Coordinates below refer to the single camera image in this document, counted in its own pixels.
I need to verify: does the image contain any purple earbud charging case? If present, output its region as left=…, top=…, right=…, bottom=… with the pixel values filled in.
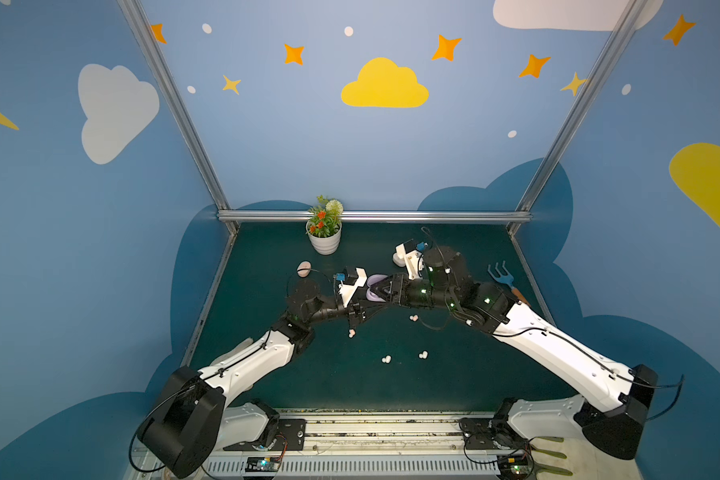
left=366, top=274, right=392, bottom=303

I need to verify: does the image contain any white earbud charging case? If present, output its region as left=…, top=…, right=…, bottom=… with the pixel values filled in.
left=392, top=253, right=406, bottom=268

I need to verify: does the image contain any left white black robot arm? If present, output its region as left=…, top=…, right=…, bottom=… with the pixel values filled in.
left=131, top=274, right=387, bottom=479

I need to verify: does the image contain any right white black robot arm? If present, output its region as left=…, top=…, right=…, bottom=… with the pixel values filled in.
left=369, top=247, right=658, bottom=460

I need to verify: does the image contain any pink earbud charging case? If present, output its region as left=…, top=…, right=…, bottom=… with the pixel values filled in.
left=297, top=261, right=312, bottom=278

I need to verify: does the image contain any potted plant white pot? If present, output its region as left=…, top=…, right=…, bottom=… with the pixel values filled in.
left=305, top=196, right=344, bottom=256

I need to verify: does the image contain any left green circuit board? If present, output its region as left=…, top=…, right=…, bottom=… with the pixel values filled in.
left=245, top=457, right=281, bottom=474

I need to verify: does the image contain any green circuit board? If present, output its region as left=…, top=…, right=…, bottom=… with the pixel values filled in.
left=245, top=457, right=281, bottom=474
left=496, top=455, right=532, bottom=480

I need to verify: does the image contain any right green circuit board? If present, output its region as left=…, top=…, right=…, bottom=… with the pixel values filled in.
left=496, top=455, right=532, bottom=480

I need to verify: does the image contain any green white gardening glove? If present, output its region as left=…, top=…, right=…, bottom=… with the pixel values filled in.
left=531, top=437, right=642, bottom=480

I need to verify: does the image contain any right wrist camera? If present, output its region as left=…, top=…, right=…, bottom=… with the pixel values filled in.
left=394, top=240, right=426, bottom=280

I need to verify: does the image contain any blue garden fork wooden handle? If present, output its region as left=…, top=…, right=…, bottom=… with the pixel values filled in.
left=487, top=261, right=528, bottom=304

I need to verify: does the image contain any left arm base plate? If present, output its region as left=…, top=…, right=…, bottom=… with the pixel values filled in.
left=223, top=418, right=307, bottom=452

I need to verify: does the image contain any aluminium front rail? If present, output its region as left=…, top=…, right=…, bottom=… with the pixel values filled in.
left=122, top=409, right=601, bottom=480

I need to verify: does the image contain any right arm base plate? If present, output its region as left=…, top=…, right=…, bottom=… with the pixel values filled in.
left=458, top=417, right=519, bottom=450

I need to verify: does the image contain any aluminium back frame bar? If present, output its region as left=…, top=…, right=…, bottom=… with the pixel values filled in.
left=217, top=210, right=532, bottom=224

